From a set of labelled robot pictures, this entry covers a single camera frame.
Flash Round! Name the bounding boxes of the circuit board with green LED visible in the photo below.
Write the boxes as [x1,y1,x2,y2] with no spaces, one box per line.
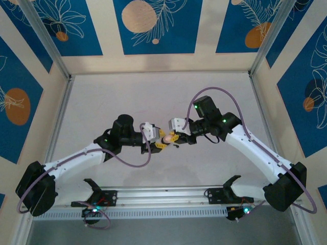
[81,201,102,217]

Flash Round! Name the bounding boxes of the right controller board green light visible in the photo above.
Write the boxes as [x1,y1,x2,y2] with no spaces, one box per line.
[226,204,256,222]

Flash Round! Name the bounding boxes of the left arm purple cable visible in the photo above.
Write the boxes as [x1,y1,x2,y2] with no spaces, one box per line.
[16,124,152,230]

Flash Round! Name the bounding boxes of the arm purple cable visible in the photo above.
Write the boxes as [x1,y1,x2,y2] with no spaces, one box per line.
[188,86,318,220]
[16,124,152,230]

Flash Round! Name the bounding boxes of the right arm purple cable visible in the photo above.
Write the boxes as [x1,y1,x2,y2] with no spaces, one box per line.
[188,86,318,220]

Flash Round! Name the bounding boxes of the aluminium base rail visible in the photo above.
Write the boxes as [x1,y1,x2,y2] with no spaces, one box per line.
[20,185,305,214]

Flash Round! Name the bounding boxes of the aluminium side rail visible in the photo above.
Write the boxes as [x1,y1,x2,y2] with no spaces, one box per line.
[249,72,311,245]
[42,75,76,169]

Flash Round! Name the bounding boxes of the grey slotted cable duct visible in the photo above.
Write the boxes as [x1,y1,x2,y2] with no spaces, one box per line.
[32,205,229,221]

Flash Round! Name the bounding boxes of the aluminium frame post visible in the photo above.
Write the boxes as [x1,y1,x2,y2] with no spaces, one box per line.
[248,0,301,79]
[17,0,72,81]

